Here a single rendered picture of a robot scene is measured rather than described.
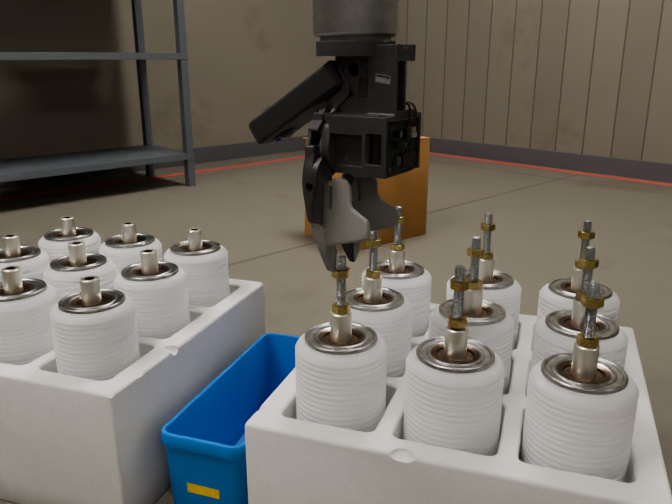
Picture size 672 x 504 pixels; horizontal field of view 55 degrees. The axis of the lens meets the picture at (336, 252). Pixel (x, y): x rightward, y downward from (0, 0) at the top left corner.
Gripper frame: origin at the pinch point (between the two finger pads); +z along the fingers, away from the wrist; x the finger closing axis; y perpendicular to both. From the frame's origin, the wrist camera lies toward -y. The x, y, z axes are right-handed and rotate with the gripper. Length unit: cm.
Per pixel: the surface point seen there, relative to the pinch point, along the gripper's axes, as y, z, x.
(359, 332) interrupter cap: 1.7, 9.1, 2.0
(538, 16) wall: -61, -37, 281
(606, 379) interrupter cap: 25.6, 9.1, 5.0
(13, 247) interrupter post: -55, 8, -1
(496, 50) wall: -83, -21, 286
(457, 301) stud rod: 12.2, 3.5, 2.3
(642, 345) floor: 22, 34, 75
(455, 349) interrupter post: 12.5, 8.2, 1.7
